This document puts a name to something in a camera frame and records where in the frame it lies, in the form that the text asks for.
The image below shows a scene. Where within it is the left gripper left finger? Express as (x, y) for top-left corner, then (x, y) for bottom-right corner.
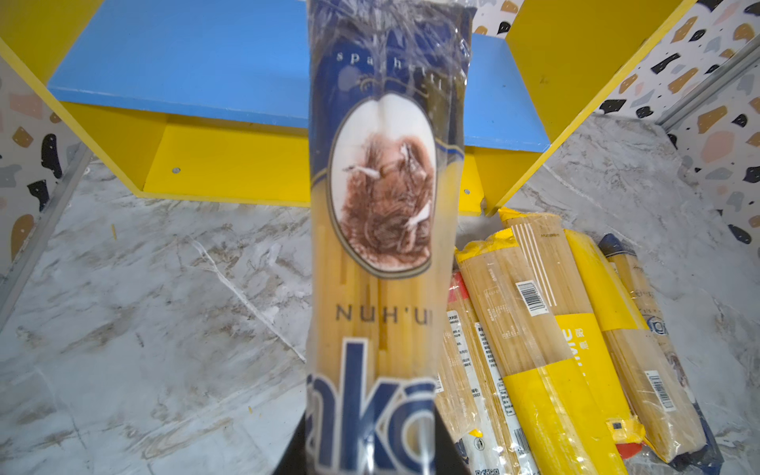
(273, 415), (307, 475)

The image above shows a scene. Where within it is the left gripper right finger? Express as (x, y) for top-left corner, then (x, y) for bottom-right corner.
(435, 411), (469, 475)

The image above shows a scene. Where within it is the blue white spaghetti bag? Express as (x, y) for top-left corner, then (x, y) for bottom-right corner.
(304, 1), (475, 474)

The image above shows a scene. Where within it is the yellow shelf unit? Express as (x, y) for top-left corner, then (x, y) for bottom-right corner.
(1, 1), (692, 216)

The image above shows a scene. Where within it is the red label spaghetti bag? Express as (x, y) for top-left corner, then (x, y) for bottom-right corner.
(437, 271), (540, 474)

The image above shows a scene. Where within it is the long yellow spaghetti bag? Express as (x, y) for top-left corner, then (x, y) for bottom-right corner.
(455, 230), (627, 474)

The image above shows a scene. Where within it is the red bag underneath pile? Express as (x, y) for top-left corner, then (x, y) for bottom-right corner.
(616, 443), (643, 460)

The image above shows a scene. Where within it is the yellow spaghetti bag right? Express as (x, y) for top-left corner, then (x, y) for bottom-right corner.
(564, 230), (707, 463)

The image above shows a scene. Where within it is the yellow spaghetti bag with text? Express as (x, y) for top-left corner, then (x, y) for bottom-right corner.
(499, 208), (645, 447)

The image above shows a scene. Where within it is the navy spaghetti bag far right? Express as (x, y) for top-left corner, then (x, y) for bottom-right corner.
(599, 234), (724, 474)

